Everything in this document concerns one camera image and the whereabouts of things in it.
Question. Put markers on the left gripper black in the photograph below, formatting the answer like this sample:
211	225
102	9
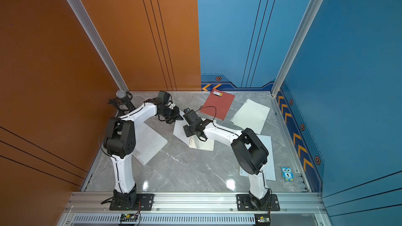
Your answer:
176	116

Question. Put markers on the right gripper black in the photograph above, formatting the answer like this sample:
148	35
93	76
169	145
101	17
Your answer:
185	128

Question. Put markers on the red spiral notebook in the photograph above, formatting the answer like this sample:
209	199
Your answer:
217	104

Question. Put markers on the white spiral notebook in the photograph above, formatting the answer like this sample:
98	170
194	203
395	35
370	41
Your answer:
148	143
253	154

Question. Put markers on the black microphone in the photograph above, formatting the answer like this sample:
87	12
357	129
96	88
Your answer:
122	102

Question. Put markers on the torn white page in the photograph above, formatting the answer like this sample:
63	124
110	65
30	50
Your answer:
251	115

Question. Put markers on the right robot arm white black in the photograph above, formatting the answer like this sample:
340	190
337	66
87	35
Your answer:
224	135

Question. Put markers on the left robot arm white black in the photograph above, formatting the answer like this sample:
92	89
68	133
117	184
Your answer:
120	141

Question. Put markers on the blue owl number card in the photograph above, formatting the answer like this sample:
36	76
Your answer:
287	173

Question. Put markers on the left green circuit board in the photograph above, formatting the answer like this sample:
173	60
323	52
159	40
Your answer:
130	218

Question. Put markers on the right circuit board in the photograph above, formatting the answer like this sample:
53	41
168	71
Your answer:
262	219

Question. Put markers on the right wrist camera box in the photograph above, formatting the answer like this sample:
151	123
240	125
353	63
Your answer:
191	116

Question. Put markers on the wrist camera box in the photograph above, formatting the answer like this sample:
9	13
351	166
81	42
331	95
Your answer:
191	116
164	97

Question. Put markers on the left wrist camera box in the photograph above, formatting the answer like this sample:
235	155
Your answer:
164	97

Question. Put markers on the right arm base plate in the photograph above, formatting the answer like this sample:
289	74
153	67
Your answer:
247	202

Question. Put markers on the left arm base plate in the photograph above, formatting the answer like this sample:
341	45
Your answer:
142	202

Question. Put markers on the aluminium front rail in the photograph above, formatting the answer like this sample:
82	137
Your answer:
194	209

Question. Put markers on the left aluminium corner post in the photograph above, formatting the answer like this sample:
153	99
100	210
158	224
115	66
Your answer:
96	40

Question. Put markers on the aluminium corner post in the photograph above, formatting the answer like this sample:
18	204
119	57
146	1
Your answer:
304	26
96	40

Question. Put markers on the right aluminium corner post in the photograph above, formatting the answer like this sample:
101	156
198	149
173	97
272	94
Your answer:
304	26

